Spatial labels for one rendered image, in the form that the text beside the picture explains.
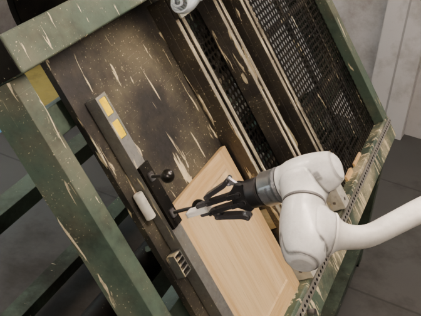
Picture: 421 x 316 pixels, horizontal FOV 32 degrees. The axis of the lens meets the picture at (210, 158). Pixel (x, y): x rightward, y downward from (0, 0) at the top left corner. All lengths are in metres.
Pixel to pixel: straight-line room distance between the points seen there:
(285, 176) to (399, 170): 3.52
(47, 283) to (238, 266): 1.53
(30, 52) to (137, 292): 0.64
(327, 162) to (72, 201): 0.62
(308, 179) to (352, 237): 0.16
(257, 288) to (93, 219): 0.76
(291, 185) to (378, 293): 2.43
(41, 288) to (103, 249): 1.80
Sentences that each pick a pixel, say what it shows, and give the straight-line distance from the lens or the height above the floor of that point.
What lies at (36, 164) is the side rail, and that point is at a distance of 1.82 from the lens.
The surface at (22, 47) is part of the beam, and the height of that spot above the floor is 1.88.
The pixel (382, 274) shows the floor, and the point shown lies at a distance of 4.23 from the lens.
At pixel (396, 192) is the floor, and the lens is 4.97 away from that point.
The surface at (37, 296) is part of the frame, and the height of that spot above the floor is 0.18.
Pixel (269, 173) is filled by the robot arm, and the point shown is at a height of 1.62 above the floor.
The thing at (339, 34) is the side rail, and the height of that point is 1.30.
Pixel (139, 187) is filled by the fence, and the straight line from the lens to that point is 2.02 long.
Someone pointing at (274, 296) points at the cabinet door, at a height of 0.95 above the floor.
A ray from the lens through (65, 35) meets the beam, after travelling 1.87.
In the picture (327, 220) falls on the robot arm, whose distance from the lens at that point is 1.66.
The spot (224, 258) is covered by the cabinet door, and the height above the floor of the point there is 1.15.
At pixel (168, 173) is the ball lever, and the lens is 1.90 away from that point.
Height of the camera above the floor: 2.55
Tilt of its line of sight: 31 degrees down
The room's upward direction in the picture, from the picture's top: 5 degrees clockwise
